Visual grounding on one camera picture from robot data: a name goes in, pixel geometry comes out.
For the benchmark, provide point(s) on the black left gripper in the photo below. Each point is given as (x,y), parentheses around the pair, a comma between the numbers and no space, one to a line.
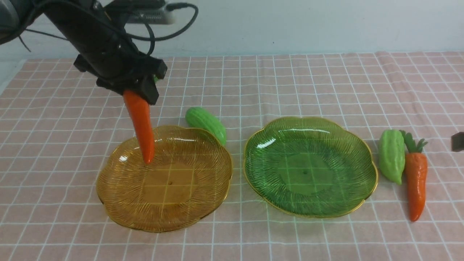
(119,62)

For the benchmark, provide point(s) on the amber glass plate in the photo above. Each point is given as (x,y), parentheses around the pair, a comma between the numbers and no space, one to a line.
(188,179)

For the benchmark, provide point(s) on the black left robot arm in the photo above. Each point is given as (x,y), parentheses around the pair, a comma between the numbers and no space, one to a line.
(82,25)

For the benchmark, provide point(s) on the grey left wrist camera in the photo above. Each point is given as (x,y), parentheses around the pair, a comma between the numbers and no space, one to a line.
(154,12)

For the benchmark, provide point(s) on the green toy gourd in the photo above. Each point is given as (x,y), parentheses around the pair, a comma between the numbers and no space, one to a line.
(391,155)
(198,117)

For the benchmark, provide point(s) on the orange toy carrot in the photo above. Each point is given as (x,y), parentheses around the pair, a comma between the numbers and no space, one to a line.
(416,170)
(139,112)

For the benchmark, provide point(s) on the green glass plate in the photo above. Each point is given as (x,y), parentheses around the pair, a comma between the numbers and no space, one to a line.
(310,167)

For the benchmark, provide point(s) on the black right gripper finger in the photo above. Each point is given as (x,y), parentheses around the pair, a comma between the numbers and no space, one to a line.
(457,142)

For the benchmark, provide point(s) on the pink checkered tablecloth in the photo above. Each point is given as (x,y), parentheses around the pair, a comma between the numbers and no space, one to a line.
(58,128)

